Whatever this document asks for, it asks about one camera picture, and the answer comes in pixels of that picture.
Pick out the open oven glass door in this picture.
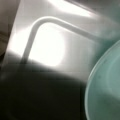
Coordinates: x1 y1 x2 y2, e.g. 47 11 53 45
0 0 120 120

